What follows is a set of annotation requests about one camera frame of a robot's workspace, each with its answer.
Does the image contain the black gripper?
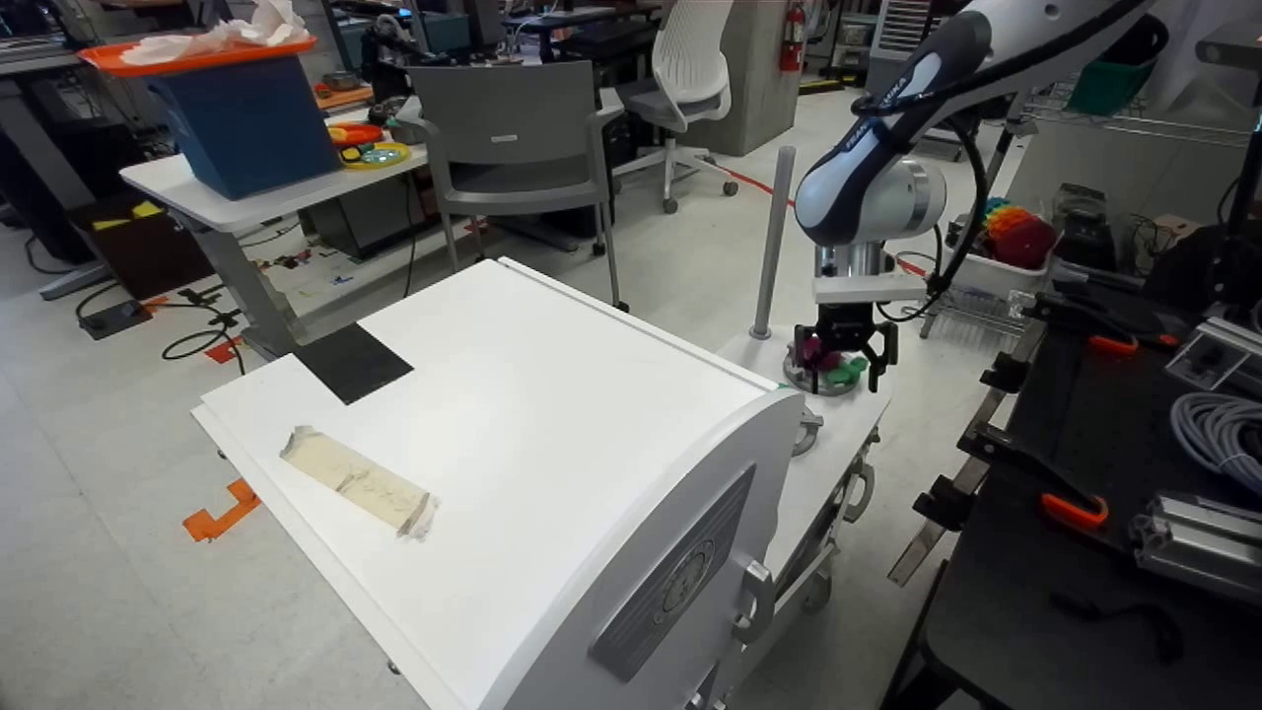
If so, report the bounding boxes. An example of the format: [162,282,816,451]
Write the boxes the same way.
[807,297,905,397]

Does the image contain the red green toy vegetable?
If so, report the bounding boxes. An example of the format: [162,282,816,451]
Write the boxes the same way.
[788,329,870,395]

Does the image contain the rainbow stacking toy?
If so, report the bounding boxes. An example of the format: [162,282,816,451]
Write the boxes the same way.
[983,199,1064,274]

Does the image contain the white toy kitchen unit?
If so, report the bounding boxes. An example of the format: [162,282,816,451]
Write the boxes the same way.
[189,254,899,710]

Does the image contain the colourful toy pile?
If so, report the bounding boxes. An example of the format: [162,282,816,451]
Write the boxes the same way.
[318,113,416,175]

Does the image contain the grey vertical pole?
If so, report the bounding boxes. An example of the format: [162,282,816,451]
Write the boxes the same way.
[745,146,801,342]

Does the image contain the grey metal cabinet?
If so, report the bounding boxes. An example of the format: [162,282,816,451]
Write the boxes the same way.
[712,0,792,159]

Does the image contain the red fire extinguisher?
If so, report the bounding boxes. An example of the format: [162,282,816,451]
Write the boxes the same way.
[776,0,807,79]

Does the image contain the white office chair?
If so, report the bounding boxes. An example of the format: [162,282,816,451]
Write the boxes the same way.
[612,0,742,218]

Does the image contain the green bin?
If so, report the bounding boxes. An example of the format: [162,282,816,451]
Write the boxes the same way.
[1064,13,1172,117]

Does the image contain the grey plastic chair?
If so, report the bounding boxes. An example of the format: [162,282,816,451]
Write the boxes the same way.
[404,55,632,316]

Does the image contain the black square sticker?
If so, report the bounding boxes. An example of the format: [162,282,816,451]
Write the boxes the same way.
[286,318,416,409]

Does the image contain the beige rectangular tray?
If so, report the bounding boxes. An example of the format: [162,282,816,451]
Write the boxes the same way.
[274,422,440,546]

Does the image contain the blue storage bin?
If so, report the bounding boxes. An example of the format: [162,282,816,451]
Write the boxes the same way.
[77,33,343,205]

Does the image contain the white work table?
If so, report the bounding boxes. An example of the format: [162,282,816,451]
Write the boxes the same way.
[114,137,437,362]

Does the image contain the white crumpled paper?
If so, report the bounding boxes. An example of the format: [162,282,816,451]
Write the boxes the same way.
[116,0,310,66]

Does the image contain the black power adapter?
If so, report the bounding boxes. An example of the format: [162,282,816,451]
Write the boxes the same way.
[73,291,153,342]

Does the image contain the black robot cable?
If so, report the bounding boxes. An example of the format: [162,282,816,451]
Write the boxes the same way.
[875,113,995,329]

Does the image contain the black clamp orange handle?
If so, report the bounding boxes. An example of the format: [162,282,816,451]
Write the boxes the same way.
[912,420,1114,535]
[979,297,1181,397]

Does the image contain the grey coiled cable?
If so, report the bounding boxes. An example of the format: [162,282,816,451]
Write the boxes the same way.
[1168,387,1262,501]

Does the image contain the aluminium rail bracket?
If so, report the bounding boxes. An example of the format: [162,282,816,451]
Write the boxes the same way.
[1123,489,1262,608]

